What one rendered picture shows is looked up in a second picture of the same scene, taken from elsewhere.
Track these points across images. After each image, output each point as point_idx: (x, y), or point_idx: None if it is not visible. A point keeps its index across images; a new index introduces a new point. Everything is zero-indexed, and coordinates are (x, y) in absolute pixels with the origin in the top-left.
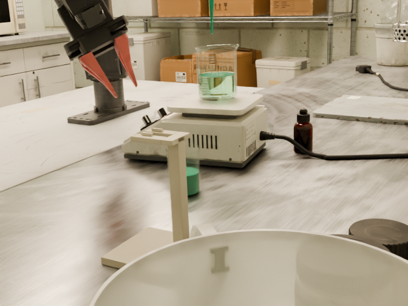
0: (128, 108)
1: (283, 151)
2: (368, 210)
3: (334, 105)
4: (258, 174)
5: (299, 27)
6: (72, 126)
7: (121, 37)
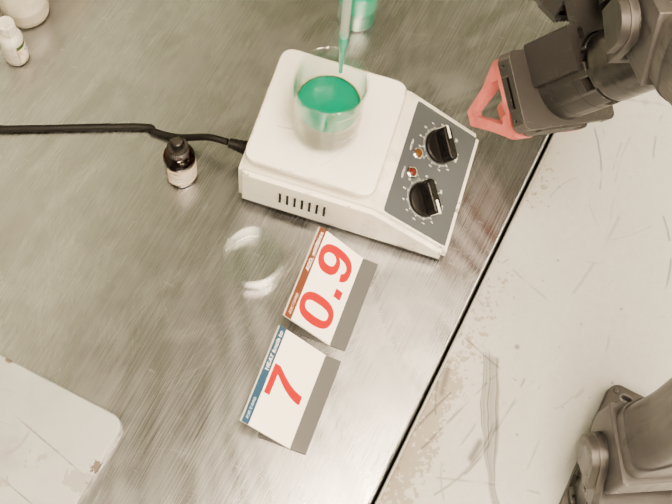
0: (564, 503)
1: (214, 174)
2: None
3: (56, 481)
4: (259, 71)
5: None
6: (649, 381)
7: None
